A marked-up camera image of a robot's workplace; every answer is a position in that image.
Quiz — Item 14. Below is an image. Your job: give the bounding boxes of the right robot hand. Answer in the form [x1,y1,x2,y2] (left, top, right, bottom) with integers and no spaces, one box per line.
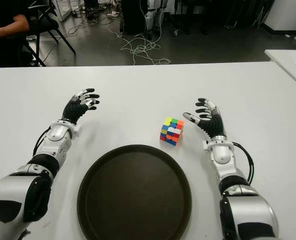
[182,97,228,139]

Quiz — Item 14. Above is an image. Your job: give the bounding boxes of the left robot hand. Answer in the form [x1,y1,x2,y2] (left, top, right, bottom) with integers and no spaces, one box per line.
[61,87,101,125]

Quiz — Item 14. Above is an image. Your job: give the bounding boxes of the multicoloured Rubik's cube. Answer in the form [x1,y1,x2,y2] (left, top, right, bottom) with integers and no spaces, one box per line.
[159,116,185,147]

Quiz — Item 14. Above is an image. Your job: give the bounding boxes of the dark round plate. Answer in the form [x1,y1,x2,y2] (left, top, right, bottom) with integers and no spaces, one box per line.
[77,144,192,240]

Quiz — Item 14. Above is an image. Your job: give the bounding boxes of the black folding chair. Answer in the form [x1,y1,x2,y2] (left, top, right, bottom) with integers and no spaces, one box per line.
[25,0,76,67]

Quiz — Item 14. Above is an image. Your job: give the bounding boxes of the white side table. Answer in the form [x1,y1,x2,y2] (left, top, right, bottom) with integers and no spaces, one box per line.
[264,49,296,92]

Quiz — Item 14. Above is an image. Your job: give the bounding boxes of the white glass display case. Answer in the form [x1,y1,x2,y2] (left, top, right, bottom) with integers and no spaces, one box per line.
[51,0,85,22]

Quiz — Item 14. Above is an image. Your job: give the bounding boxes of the person in black shirt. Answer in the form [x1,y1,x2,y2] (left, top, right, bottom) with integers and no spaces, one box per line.
[0,0,31,76]

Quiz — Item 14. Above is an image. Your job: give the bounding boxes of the white humanoid robot legs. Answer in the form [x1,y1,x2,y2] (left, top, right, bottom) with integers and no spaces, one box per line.
[144,0,165,36]

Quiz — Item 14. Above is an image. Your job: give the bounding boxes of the white cabinet with black base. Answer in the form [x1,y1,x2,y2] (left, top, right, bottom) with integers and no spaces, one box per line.
[263,0,296,32]

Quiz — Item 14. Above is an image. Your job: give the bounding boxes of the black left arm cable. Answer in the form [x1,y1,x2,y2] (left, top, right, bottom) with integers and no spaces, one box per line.
[32,126,52,157]

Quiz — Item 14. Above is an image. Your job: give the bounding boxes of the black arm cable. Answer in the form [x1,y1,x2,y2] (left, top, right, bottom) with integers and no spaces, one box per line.
[32,126,52,157]
[231,141,255,185]

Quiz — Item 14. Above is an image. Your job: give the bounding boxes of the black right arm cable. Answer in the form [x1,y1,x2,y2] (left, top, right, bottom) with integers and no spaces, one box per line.
[231,141,255,185]

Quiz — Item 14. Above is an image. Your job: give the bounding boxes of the tangled white floor cable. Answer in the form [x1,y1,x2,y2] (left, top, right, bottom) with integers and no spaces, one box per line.
[107,24,171,66]

